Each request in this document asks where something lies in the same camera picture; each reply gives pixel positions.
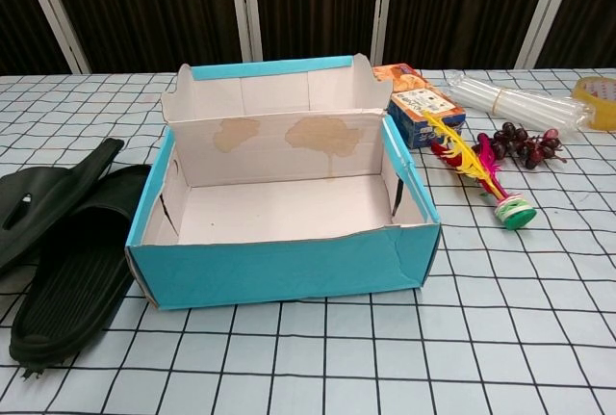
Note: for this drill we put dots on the light blue cardboard shoe box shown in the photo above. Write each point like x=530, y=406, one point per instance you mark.
x=269, y=261

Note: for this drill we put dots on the black rubber slipper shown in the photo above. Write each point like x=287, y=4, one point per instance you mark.
x=72, y=290
x=29, y=193

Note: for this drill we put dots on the orange blue snack box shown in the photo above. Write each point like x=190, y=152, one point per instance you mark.
x=423, y=102

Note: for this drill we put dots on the colourful feather shuttlecock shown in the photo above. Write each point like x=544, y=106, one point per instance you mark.
x=469, y=160

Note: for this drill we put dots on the white checkered tablecloth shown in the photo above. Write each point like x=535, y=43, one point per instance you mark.
x=337, y=362

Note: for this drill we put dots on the dark red artificial grape bunch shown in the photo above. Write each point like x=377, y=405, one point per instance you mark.
x=510, y=143

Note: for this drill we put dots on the bundle of clear plastic tubes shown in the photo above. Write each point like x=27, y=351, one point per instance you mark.
x=510, y=99

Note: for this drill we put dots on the yellow adhesive tape roll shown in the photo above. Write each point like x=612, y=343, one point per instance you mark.
x=589, y=97

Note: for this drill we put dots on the white partition frame post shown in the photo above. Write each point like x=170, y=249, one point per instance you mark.
x=245, y=1
x=544, y=10
x=386, y=1
x=55, y=10

